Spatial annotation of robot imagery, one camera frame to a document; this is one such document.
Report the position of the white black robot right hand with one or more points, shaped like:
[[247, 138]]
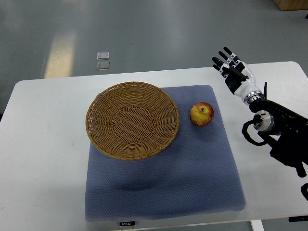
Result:
[[237, 76]]

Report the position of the red yellow apple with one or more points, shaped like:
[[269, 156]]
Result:
[[201, 114]]

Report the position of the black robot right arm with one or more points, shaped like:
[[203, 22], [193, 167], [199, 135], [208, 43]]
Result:
[[285, 131]]

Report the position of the brown wicker basket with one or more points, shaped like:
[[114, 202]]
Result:
[[132, 121]]

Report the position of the wooden box corner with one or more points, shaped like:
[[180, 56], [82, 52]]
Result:
[[291, 5]]

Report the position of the blue quilted mat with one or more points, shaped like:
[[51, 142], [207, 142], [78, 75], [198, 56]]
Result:
[[195, 174]]

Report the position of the lower floor metal plate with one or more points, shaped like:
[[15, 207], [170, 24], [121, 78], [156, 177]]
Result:
[[103, 65]]

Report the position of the floor metal plate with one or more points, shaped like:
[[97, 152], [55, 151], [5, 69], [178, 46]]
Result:
[[103, 65], [103, 55]]

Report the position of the upper floor metal plate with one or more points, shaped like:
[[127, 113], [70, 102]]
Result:
[[103, 55]]

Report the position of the white table leg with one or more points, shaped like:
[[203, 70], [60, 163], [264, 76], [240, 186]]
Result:
[[257, 225]]

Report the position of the black table label tag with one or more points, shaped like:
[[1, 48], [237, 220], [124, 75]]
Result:
[[127, 223]]

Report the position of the black table edge bracket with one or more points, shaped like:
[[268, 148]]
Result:
[[298, 219]]

